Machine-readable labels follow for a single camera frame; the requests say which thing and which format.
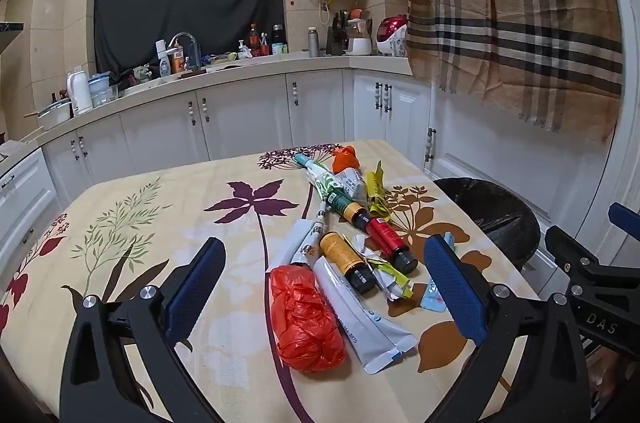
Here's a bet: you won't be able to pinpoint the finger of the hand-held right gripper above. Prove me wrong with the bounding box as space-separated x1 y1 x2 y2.
545 225 601 271
609 203 640 231

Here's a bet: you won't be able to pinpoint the clear container blue lid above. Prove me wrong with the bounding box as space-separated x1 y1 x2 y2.
88 73 118 106

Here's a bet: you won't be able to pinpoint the chrome faucet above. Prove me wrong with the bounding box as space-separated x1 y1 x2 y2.
170 32 202 68

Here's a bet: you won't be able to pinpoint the white electric kettle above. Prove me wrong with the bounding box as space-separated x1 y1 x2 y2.
66 71 94 114

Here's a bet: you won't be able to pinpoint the light blue small packet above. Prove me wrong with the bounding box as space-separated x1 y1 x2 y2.
420 232 457 312

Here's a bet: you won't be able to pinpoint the green white wrapper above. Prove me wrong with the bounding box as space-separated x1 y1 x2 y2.
307 163 346 198

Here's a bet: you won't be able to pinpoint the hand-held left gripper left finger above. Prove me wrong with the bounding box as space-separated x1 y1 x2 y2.
59 236 227 423

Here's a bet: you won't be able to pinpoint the black trash bin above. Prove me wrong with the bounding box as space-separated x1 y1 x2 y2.
432 177 542 271

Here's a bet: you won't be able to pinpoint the white tube brown print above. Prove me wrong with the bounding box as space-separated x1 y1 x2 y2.
291 202 328 268

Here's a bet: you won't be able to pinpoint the black knife block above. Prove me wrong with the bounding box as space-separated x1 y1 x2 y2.
326 10 351 55

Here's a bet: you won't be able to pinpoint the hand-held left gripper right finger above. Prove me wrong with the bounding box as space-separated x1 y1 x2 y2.
423 233 592 423

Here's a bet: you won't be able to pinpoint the clear dish soap bottle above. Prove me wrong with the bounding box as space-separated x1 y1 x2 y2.
155 39 174 78

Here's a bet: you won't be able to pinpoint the large white tube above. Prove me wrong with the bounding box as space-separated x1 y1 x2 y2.
312 257 418 375

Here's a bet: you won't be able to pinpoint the white kitchen base cabinets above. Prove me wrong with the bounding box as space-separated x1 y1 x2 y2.
0 68 621 264

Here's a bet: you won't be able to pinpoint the red plastic bag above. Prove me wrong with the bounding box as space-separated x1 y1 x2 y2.
270 265 347 373

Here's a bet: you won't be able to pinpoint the red rice cooker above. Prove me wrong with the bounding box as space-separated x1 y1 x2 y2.
375 16 408 56

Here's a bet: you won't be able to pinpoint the yellow white wrapper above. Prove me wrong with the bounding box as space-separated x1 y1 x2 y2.
352 235 415 302

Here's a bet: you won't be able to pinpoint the floral tablecloth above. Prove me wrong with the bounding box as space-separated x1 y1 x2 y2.
0 138 551 423

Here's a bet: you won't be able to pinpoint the white blender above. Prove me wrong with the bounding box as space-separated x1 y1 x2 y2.
346 8 373 55

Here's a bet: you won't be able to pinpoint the orange plastic bag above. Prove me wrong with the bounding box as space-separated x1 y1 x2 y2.
331 145 361 174

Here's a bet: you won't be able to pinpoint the white printed packet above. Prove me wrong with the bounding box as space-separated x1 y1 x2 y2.
337 168 371 204

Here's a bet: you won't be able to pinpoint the beige plaid cloth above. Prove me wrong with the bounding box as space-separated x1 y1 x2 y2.
406 0 625 146

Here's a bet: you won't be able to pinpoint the white tube teal cap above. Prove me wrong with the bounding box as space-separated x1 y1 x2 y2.
292 153 331 176

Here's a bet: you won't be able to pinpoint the brown bottle orange label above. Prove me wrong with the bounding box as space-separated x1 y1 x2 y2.
320 230 377 295

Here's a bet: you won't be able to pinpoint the long yellow wrapper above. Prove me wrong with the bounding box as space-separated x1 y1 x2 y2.
366 160 396 224

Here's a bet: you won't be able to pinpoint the brown bottle red label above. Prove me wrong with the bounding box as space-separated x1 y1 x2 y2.
365 217 418 275

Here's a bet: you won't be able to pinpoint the green cylindrical can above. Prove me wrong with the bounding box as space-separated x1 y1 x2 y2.
327 190 373 231

